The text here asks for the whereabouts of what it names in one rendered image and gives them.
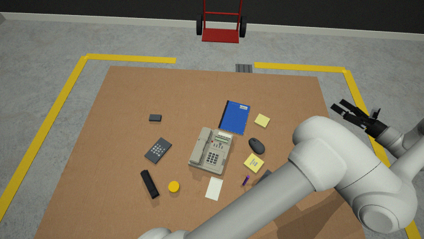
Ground blue notebook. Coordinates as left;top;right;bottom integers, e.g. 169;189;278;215
218;100;251;136

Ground yellow short cylinder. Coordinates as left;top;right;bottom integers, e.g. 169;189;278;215
168;181;180;193

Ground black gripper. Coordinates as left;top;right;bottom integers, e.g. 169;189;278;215
330;99;388;139

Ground beige telephone handset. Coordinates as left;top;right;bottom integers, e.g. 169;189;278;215
190;127;212;165

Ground grey computer mouse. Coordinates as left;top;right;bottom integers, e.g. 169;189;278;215
248;138;265;155

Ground white rectangular sheet of paper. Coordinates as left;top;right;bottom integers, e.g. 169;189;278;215
205;177;223;201

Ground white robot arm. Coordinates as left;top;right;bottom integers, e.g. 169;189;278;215
137;115;424;239

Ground beige desk phone body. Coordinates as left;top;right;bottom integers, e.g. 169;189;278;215
188;127;234;176

